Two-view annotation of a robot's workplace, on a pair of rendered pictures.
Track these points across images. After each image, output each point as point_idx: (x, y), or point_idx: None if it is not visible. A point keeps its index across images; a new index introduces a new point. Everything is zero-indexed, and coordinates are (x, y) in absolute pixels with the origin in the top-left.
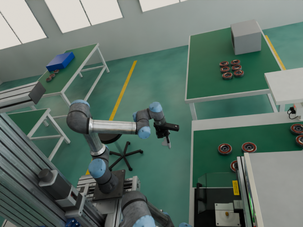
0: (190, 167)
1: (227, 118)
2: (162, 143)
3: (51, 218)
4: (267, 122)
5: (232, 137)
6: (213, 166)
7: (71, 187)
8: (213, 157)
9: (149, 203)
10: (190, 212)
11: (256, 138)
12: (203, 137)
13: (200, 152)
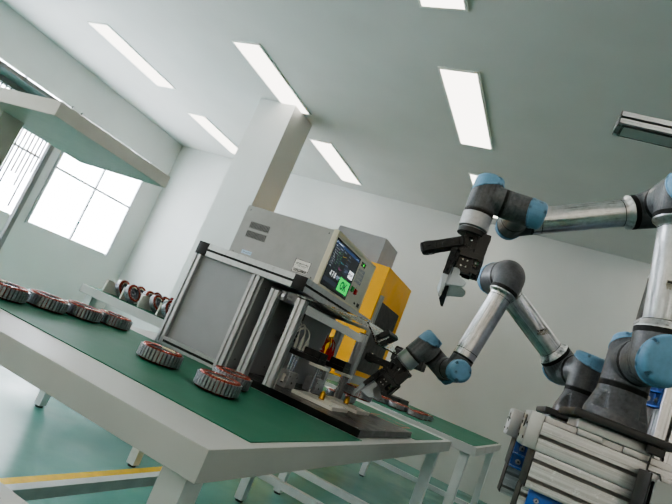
0: (344, 445)
1: (62, 362)
2: (462, 291)
3: None
4: (0, 312)
5: (150, 372)
6: (280, 412)
7: (639, 318)
8: (262, 410)
9: (486, 298)
10: (385, 442)
11: (102, 344)
12: (236, 420)
13: (287, 428)
